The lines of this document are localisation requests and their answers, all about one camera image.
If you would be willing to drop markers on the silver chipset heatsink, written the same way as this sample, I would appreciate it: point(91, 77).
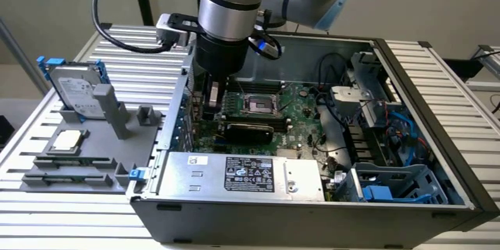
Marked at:
point(288, 154)

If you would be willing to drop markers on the metal disk bay cage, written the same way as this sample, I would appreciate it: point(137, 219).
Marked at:
point(375, 106)

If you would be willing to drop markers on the silver CPU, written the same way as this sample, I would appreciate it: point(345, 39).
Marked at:
point(71, 141)

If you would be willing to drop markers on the open black PC case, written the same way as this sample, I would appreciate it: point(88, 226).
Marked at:
point(273, 223)

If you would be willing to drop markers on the black box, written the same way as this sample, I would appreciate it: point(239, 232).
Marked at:
point(5, 130)

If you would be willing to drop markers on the blue-grey plastic disk bay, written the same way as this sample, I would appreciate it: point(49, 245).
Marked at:
point(391, 171)

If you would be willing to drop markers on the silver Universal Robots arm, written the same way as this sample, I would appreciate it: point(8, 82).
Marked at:
point(231, 13)

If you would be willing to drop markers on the blue USB plug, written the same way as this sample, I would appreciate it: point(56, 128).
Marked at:
point(265, 48)

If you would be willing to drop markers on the blue case latch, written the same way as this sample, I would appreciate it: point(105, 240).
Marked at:
point(137, 174)

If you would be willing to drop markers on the round coin cell battery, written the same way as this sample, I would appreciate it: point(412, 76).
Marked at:
point(304, 93)

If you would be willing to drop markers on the green motherboard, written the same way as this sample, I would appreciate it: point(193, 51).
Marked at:
point(304, 121)

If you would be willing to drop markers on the CPU socket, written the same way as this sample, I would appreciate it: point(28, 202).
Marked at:
point(259, 103)

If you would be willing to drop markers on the green RAM stick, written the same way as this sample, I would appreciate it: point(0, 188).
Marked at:
point(69, 162)
point(64, 179)

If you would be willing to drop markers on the silver power supply unit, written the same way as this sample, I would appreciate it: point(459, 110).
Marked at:
point(219, 176)

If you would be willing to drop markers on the black RAM slot bank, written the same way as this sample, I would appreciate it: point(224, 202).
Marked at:
point(257, 86)
point(281, 124)

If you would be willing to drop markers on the grey parts rack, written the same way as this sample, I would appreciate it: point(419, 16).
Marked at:
point(97, 144)

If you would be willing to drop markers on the hard disk in blue carrier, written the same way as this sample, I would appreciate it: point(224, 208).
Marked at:
point(73, 89)

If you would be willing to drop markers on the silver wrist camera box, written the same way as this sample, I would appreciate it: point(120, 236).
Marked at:
point(172, 34)

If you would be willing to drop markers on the black graphics card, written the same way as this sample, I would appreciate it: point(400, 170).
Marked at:
point(249, 134)

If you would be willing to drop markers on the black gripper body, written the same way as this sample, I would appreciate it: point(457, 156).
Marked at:
point(220, 56)

